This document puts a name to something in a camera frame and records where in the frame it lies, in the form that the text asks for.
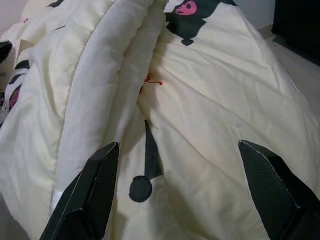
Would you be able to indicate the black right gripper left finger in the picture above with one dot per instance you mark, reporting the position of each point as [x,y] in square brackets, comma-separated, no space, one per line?
[85,205]

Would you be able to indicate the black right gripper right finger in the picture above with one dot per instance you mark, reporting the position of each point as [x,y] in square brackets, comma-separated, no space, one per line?
[280,205]

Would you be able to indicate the cream cartoon print comforter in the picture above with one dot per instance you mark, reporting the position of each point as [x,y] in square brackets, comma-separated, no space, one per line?
[212,100]

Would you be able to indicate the black cabinet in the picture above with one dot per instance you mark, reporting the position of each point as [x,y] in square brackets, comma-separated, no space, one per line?
[297,25]

